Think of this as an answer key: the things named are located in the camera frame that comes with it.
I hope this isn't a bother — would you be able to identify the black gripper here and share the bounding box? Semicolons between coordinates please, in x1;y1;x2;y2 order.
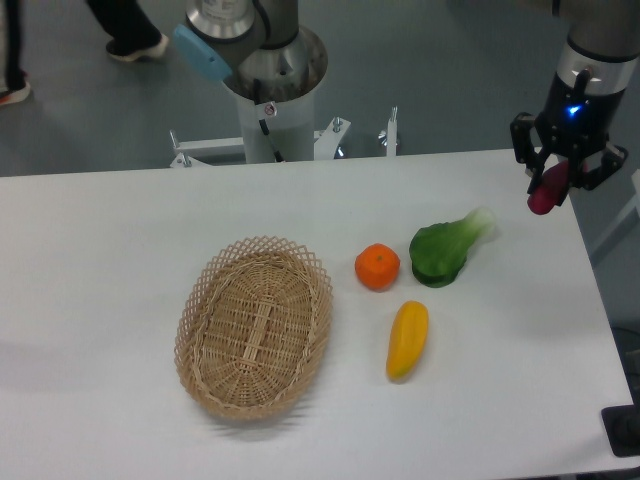
510;68;628;205

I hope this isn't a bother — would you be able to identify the purple red sweet potato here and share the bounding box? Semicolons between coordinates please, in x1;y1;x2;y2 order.
527;160;569;215

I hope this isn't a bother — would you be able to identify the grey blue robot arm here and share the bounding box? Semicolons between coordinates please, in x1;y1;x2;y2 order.
173;1;639;215

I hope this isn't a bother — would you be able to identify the woven wicker oval basket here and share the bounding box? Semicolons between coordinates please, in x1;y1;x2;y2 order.
174;236;333;421

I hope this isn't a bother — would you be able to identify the green bok choy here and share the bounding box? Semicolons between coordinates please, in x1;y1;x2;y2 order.
409;207;496;288

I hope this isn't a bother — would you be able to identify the orange mandarin fruit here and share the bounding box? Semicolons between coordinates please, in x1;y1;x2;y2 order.
354;243;401;291

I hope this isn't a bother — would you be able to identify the yellow squash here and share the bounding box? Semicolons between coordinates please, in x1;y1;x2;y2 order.
386;300;430;381

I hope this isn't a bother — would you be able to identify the black device at table edge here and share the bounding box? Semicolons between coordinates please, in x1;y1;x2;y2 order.
601;405;639;458

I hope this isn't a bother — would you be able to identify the person leg red shoe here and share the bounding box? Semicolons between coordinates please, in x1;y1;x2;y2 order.
1;0;31;106

